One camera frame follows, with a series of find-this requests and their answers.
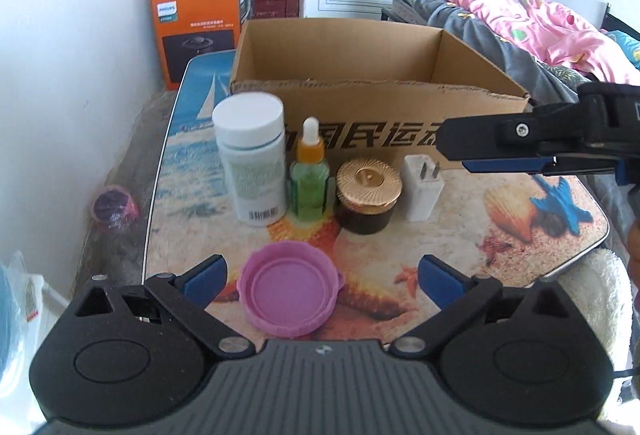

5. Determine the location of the dark jar with gold lid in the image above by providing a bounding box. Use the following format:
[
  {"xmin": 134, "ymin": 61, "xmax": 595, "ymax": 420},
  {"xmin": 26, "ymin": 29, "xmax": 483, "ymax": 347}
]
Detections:
[{"xmin": 335, "ymin": 158, "xmax": 402, "ymax": 236}]

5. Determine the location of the pink plastic lid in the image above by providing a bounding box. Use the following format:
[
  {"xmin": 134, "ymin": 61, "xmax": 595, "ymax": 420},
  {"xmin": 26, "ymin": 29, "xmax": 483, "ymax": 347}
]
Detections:
[{"xmin": 237, "ymin": 242, "xmax": 346, "ymax": 339}]

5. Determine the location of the white charger plug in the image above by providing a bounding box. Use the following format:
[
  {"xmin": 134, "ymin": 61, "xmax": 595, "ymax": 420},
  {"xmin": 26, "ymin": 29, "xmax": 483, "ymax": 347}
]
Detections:
[{"xmin": 404, "ymin": 154, "xmax": 446, "ymax": 222}]

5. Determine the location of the orange cardboard box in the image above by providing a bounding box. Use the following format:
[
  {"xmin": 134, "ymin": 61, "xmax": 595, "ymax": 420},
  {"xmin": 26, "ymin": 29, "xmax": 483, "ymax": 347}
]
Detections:
[{"xmin": 150, "ymin": 0, "xmax": 258, "ymax": 91}]

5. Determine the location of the white pill bottle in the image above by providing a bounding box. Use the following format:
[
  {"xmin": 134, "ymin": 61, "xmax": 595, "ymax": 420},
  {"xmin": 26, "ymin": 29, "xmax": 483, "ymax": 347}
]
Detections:
[{"xmin": 211, "ymin": 92, "xmax": 287, "ymax": 228}]

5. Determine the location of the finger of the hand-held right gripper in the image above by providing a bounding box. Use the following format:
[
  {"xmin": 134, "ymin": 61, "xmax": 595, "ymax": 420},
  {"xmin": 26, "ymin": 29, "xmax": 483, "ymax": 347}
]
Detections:
[
  {"xmin": 461, "ymin": 154, "xmax": 622, "ymax": 177},
  {"xmin": 438, "ymin": 102, "xmax": 590, "ymax": 162}
]

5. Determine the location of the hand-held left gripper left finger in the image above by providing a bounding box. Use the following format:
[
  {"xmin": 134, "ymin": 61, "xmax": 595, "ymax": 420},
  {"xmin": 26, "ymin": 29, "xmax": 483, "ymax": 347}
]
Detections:
[{"xmin": 75, "ymin": 254, "xmax": 256, "ymax": 359}]

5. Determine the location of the white fluffy towel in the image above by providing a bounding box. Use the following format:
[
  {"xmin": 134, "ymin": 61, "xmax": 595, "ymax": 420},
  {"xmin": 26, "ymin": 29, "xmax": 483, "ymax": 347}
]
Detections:
[{"xmin": 560, "ymin": 247, "xmax": 635, "ymax": 366}]

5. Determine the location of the green dropper bottle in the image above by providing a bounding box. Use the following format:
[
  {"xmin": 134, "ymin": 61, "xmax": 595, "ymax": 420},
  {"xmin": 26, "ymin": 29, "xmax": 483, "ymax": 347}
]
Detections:
[{"xmin": 287, "ymin": 116, "xmax": 331, "ymax": 219}]

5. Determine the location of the blue plastic bag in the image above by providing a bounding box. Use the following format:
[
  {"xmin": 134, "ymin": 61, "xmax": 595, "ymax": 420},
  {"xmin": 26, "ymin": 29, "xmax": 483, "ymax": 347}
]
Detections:
[{"xmin": 0, "ymin": 250, "xmax": 46, "ymax": 386}]

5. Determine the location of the grey quilt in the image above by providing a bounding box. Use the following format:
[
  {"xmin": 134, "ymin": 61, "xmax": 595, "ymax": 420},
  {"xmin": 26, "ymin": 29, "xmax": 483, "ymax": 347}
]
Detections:
[{"xmin": 385, "ymin": 0, "xmax": 581, "ymax": 106}]

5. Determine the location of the brown cardboard box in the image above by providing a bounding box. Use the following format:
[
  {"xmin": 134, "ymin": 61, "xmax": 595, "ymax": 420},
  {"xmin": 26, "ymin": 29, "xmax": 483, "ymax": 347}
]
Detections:
[{"xmin": 229, "ymin": 18, "xmax": 531, "ymax": 171}]

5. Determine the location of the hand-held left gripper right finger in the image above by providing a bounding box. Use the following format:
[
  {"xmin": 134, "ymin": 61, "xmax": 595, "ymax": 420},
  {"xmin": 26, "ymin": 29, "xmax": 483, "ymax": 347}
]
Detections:
[{"xmin": 390, "ymin": 254, "xmax": 581, "ymax": 357}]

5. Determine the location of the pink patterned quilt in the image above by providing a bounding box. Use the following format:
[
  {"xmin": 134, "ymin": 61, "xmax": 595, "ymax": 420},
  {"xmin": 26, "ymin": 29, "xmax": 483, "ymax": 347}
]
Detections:
[{"xmin": 427, "ymin": 0, "xmax": 640, "ymax": 83}]

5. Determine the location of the pink round container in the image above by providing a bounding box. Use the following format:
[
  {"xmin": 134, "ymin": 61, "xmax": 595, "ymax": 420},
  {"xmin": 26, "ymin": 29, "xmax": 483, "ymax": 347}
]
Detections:
[{"xmin": 92, "ymin": 185, "xmax": 138, "ymax": 233}]

